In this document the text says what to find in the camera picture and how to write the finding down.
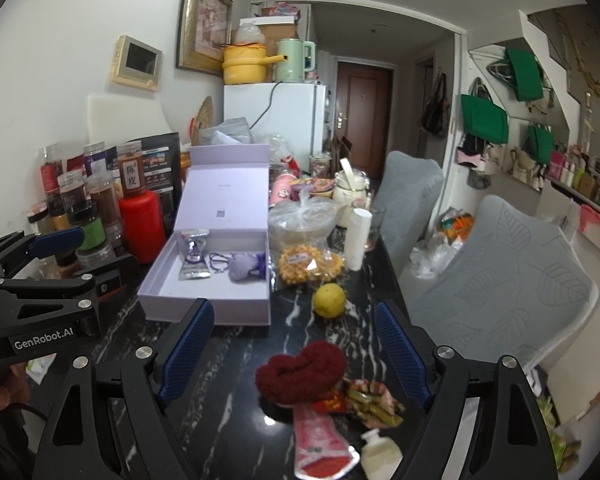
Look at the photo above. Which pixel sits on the red label dark jar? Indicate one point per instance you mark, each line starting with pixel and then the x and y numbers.
pixel 51 168

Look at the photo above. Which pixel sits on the white goat milk hand cream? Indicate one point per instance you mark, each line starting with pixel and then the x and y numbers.
pixel 380 456

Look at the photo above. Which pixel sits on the silver foil packet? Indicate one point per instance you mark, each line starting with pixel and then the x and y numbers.
pixel 195 266

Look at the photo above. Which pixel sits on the near grey chair cover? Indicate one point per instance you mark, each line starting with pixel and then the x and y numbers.
pixel 516 287

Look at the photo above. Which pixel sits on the yellow lemon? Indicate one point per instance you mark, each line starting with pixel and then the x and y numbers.
pixel 329 301

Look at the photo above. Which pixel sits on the green pink snack packet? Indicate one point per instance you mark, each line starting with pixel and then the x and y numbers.
pixel 373 404

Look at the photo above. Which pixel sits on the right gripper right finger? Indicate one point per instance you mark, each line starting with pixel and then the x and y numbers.
pixel 509 439

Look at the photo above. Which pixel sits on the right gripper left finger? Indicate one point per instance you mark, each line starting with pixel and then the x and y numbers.
pixel 81 440

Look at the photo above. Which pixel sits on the black printed box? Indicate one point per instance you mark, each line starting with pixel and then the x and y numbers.
pixel 162 170

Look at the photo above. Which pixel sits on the green electric kettle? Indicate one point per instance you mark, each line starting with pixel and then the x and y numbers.
pixel 300 59

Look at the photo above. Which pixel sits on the dark red fluffy scrunchie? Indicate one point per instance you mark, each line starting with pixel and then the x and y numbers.
pixel 287 380

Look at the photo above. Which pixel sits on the brown entrance door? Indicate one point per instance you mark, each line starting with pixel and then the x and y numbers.
pixel 362 115

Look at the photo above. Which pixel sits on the jar with chinese label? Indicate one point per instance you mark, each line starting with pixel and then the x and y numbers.
pixel 131 168

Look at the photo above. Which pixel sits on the brown spice jar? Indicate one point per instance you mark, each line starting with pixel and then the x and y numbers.
pixel 104 195

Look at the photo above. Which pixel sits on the red canister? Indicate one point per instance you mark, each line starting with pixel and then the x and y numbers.
pixel 143 230

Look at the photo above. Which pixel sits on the white cylindrical bottle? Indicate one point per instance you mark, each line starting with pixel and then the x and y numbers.
pixel 357 234

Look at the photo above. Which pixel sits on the lavender gift box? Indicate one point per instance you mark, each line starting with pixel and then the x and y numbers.
pixel 226 196

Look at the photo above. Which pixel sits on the white refrigerator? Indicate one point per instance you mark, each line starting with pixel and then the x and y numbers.
pixel 296 112

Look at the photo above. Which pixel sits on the clear plastic bag bowl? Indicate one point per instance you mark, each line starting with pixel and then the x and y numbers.
pixel 310 221

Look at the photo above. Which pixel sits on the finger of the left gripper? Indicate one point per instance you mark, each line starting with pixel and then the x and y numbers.
pixel 57 242

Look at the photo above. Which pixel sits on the lavender sachet pouch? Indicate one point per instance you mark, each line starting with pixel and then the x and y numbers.
pixel 245 267

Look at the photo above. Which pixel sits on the yellow pot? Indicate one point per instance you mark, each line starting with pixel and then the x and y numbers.
pixel 248 64

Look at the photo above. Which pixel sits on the bag of yellow waffles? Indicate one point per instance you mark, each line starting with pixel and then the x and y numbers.
pixel 302 263

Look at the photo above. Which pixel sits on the far grey chair cover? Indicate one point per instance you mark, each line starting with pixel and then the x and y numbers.
pixel 408 192

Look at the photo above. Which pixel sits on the pink red cream tube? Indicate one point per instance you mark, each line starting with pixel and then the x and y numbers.
pixel 320 451

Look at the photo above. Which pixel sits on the grey chair cover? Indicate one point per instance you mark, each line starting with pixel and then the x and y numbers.
pixel 408 192
pixel 516 287

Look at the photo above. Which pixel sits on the gold framed picture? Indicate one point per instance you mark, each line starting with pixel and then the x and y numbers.
pixel 204 28

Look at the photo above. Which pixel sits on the green tote bag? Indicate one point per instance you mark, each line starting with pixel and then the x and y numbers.
pixel 484 119

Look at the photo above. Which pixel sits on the green label black lid jar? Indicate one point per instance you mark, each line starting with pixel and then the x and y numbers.
pixel 87 218

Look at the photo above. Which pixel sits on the person left hand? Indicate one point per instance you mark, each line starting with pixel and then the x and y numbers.
pixel 15 389

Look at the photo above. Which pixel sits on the red gold snack packet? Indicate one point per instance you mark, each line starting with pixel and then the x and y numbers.
pixel 333 402

